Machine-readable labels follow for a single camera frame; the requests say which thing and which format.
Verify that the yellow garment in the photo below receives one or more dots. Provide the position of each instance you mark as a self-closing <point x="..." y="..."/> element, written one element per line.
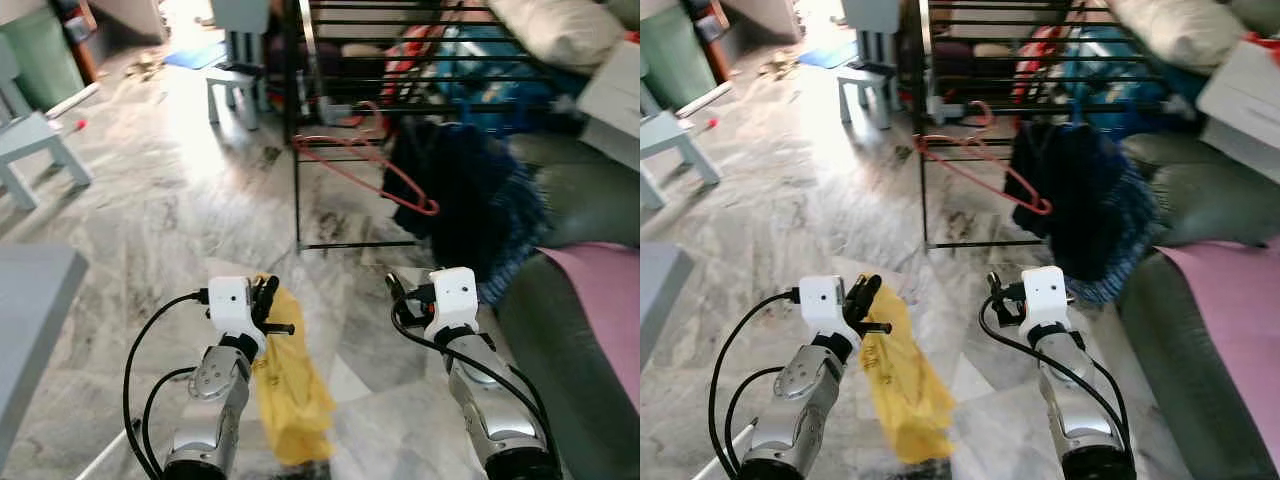
<point x="295" y="390"/>
<point x="910" y="390"/>

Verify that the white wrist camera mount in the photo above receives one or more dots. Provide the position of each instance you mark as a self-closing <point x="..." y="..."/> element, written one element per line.
<point x="230" y="305"/>
<point x="822" y="303"/>
<point x="452" y="300"/>
<point x="1045" y="297"/>

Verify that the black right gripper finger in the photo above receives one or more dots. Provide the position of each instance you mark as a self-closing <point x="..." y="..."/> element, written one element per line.
<point x="396" y="286"/>
<point x="994" y="285"/>

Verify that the beige pillow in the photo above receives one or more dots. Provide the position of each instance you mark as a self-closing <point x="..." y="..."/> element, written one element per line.
<point x="1180" y="30"/>
<point x="560" y="30"/>

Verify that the dark green sofa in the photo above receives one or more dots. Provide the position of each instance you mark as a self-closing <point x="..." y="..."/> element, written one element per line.
<point x="1180" y="380"/>
<point x="560" y="380"/>

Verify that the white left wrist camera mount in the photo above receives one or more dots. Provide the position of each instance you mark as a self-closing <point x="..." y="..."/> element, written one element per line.
<point x="230" y="305"/>
<point x="822" y="303"/>

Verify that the black metal drying rack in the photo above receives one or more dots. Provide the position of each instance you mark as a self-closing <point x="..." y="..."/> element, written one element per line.
<point x="298" y="120"/>
<point x="922" y="120"/>

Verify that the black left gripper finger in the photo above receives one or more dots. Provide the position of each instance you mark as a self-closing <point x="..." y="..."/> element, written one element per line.
<point x="268" y="288"/>
<point x="864" y="289"/>

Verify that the white paper roll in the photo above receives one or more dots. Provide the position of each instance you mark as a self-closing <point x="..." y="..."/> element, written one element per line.
<point x="72" y="100"/>
<point x="705" y="98"/>

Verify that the beige floor cloth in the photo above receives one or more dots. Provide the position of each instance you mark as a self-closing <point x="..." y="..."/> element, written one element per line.
<point x="145" y="68"/>
<point x="780" y="68"/>

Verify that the red striped bag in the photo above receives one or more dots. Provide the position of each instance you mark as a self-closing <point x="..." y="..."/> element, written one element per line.
<point x="1040" y="60"/>
<point x="408" y="60"/>

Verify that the dark navy garment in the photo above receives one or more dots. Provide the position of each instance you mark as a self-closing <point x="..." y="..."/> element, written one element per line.
<point x="1070" y="190"/>
<point x="450" y="190"/>

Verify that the blue suitcase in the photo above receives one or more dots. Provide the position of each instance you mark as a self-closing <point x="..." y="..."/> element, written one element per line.
<point x="500" y="85"/>
<point x="1125" y="85"/>

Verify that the red plastic clothes hanger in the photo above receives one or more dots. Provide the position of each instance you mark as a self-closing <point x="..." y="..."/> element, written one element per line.
<point x="975" y="170"/>
<point x="360" y="158"/>

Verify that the blue plaid shirt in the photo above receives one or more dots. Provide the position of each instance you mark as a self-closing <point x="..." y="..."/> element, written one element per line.
<point x="1135" y="240"/>
<point x="520" y="240"/>

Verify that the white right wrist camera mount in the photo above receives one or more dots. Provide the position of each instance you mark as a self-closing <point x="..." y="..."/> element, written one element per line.
<point x="452" y="300"/>
<point x="1045" y="297"/>

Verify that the blue floor mat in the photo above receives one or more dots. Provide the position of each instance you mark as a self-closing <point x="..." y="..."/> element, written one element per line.
<point x="197" y="56"/>
<point x="828" y="56"/>

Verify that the grey folding table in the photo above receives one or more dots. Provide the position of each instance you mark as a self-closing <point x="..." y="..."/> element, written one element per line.
<point x="30" y="320"/>
<point x="662" y="300"/>

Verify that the green ribbed bin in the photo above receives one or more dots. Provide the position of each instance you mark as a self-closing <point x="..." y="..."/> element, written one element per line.
<point x="35" y="60"/>
<point x="672" y="60"/>

